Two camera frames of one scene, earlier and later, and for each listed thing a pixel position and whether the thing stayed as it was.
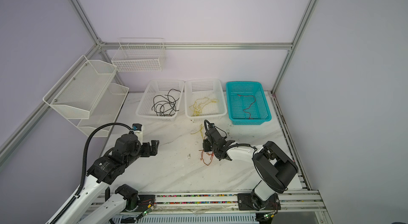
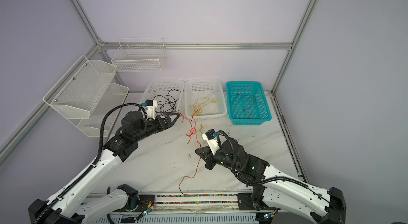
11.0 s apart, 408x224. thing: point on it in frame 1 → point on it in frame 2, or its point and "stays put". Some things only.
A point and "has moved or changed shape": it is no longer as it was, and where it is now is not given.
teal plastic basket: x=247 y=103 stays put
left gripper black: x=146 y=152 → x=167 y=121
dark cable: x=240 y=95 stays put
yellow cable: x=199 y=103 stays put
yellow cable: x=201 y=128 stays put
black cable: x=158 y=102 has moved or changed shape
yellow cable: x=196 y=111 stays put
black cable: x=168 y=97 stays put
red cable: x=212 y=155 has moved or changed shape
